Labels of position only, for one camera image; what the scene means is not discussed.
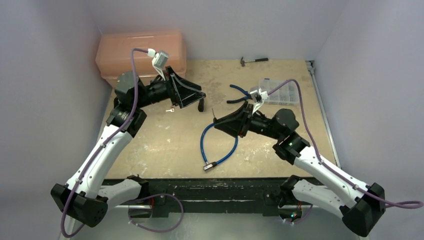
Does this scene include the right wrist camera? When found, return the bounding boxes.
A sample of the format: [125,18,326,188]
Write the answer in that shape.
[249,86,269,114]

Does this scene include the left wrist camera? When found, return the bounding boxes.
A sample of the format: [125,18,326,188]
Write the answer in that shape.
[147,48,169,80]

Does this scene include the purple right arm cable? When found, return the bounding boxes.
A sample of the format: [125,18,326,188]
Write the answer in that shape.
[267,78,424,226]

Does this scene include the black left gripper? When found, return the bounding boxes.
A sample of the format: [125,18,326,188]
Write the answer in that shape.
[135,66,205,109]

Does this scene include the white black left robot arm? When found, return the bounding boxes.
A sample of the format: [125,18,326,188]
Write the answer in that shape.
[50,66,206,228]

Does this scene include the clear plastic screw organizer box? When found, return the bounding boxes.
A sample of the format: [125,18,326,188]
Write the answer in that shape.
[258,78,300,106]

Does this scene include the blue cable lock loop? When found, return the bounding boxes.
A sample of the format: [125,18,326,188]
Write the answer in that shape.
[199,123,239,172]

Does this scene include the orange plastic toolbox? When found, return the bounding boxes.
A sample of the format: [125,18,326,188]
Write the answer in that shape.
[95,30,187,89]

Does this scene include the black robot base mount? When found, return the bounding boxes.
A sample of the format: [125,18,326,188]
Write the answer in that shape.
[124,177,298,218]

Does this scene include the aluminium frame rail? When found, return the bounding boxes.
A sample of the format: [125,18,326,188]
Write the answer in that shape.
[305,60,341,168]

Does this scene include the blue handled pliers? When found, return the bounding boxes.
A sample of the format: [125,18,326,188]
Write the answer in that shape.
[226,83,254,105]

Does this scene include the small black handled hammer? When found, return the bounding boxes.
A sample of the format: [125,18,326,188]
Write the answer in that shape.
[240,57,269,67]

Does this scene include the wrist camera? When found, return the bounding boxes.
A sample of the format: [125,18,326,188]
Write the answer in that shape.
[249,86,269,114]
[147,48,169,80]

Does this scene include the black headed key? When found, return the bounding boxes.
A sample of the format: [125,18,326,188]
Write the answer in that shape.
[211,108,217,123]

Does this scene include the black lock body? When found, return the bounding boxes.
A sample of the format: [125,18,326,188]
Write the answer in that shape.
[197,98,205,113]

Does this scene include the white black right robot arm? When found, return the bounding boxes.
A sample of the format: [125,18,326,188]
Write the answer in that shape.
[213,102,386,237]

